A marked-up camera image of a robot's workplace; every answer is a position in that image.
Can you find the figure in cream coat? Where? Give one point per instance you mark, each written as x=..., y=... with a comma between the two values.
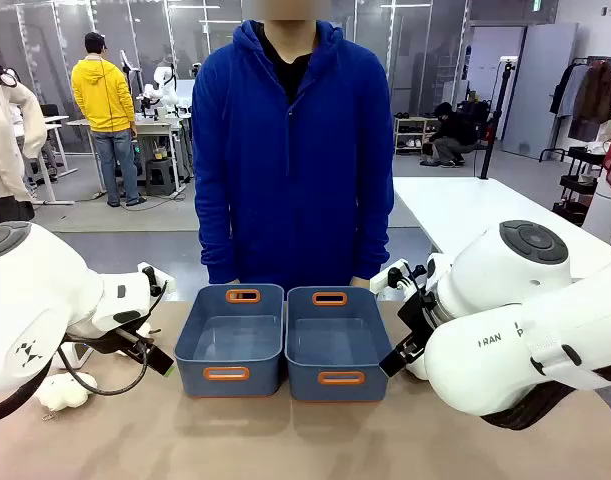
x=2, y=150

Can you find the person's right forearm blue sleeve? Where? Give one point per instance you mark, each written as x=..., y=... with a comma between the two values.
x=215, y=245

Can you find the person in yellow hoodie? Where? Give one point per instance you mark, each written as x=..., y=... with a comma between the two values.
x=104, y=95

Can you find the black tripod pole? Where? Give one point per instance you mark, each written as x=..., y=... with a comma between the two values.
x=496, y=120

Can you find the person in blue hoodie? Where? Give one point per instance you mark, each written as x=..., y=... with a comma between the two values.
x=295, y=175

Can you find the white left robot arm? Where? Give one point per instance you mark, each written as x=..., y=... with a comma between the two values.
x=35, y=300

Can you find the person's left forearm blue sleeve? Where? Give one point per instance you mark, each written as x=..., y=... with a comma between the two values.
x=375, y=240

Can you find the crouching person in black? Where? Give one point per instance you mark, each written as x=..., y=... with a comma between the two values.
x=452, y=135

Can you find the person's left hand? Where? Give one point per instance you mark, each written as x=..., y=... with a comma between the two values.
x=359, y=281

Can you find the small white plush brown detail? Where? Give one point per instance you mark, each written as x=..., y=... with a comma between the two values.
x=145, y=330

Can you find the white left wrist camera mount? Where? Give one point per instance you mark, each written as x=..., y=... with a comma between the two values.
x=157, y=280

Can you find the white desk with robot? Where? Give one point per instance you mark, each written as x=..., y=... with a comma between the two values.
x=160, y=127

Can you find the person's right hand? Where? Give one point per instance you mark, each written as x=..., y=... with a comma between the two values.
x=232, y=281

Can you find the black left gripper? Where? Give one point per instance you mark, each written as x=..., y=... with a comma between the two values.
x=122, y=342

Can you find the clothes rack with coats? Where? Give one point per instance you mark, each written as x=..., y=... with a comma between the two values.
x=592, y=100

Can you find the white table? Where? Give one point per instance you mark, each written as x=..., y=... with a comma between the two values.
x=485, y=215

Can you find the wooden shoe rack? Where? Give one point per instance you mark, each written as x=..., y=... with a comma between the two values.
x=410, y=132

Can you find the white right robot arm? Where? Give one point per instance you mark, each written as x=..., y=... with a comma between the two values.
x=510, y=350

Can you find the large white plush toy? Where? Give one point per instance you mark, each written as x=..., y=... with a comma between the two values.
x=62, y=391

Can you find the black trolley cart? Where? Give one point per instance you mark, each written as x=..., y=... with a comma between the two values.
x=580, y=185

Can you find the white standing desk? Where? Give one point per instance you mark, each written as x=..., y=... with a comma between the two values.
x=55, y=122

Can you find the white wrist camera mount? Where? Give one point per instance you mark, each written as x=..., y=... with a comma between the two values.
x=385, y=282
x=157, y=280

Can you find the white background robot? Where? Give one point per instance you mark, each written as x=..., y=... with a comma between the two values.
x=162, y=85

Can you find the grey step stool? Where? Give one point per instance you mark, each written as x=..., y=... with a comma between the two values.
x=161, y=177

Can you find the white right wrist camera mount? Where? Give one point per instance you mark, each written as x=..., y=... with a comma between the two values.
x=385, y=282

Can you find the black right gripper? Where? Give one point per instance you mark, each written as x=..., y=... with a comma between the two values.
x=417, y=317

